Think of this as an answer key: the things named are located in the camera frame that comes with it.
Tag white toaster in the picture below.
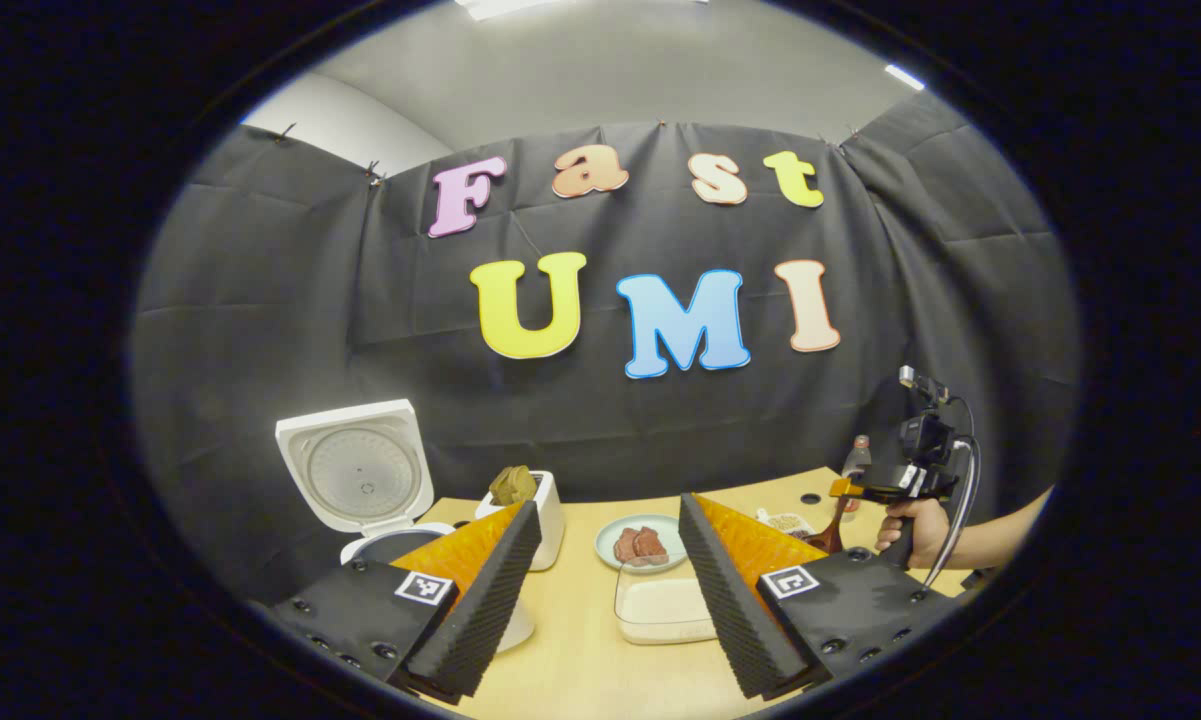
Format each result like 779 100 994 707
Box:
475 470 566 573

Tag large ceiling light panel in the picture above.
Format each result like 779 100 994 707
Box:
457 0 561 21

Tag dark wooden spoon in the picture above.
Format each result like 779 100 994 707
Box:
805 497 851 554

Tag white rice cooker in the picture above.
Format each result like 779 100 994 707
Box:
275 399 536 653

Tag clear plastic tray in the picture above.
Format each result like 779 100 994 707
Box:
615 575 721 646

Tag brown meat slices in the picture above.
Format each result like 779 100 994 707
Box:
613 526 669 567

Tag black backdrop cloth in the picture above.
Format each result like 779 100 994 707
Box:
128 90 1081 606

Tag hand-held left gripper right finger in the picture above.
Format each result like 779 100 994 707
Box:
678 492 964 701

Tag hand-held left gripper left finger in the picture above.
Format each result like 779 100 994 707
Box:
275 500 544 704

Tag clear plastic bottle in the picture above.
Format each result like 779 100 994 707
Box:
842 435 871 511

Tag light green plate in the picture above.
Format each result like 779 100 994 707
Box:
595 514 689 574

